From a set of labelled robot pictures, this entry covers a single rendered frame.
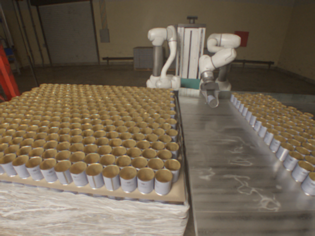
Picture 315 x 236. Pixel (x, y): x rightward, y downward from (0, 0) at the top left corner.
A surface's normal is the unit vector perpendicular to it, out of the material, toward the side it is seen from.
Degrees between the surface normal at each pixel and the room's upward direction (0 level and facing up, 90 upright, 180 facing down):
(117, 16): 90
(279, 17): 90
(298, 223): 0
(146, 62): 91
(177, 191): 2
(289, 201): 0
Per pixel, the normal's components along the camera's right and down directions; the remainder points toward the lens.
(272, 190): 0.00, -0.88
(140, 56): -0.06, 0.46
